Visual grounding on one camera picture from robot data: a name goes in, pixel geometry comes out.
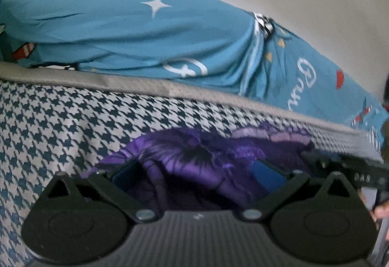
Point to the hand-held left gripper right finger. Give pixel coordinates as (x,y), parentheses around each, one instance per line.
(267,177)

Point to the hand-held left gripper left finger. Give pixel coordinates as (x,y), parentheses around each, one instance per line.
(126,176)

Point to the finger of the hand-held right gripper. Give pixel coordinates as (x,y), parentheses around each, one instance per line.
(325,162)

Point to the purple floral garment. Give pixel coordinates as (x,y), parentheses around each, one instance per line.
(197,163)

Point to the person's right hand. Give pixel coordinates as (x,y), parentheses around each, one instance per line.
(382,212)

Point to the blue cartoon-print bed sheet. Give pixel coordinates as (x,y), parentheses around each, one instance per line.
(121,27)

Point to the black white patterned cloth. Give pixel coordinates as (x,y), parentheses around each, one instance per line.
(263,24)

